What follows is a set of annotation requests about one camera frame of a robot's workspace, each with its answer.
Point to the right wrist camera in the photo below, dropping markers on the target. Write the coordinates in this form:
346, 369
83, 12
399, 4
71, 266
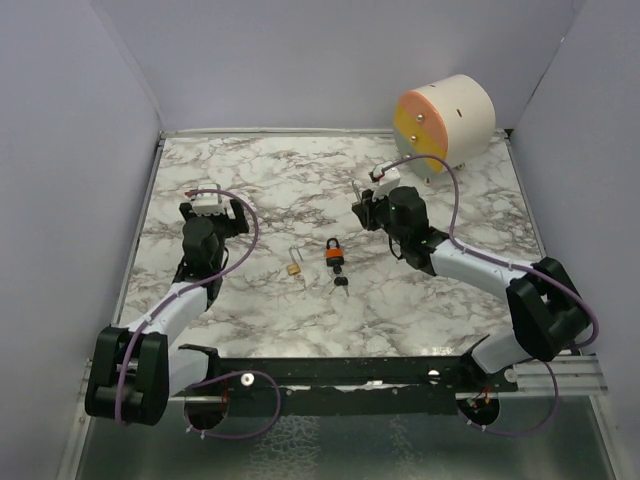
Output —
386, 178

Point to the brass long-shackle padlock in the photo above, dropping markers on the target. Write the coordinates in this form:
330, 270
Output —
356, 192

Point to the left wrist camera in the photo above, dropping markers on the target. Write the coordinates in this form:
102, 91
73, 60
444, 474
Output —
204, 203

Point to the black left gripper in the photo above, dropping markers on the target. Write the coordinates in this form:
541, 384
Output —
235, 225

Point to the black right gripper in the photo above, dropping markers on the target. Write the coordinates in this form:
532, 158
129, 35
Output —
367, 208

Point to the black keys of orange padlock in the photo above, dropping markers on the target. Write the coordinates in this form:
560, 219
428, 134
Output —
340, 283

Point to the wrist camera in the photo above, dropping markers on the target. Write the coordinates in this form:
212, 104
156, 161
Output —
386, 178
204, 203

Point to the orange black padlock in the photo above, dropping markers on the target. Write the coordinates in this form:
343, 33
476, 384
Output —
334, 256

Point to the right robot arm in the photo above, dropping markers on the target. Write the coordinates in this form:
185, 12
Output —
547, 314

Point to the round pastel drawer cabinet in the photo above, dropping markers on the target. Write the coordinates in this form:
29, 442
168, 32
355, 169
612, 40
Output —
453, 119

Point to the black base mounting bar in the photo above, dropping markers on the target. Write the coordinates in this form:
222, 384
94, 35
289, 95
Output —
343, 386

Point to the aluminium frame rail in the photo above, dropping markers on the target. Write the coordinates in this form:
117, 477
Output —
574, 376

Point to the small brass padlock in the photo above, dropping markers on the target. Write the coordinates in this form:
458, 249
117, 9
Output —
294, 268

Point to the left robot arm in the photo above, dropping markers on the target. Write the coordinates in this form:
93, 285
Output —
136, 369

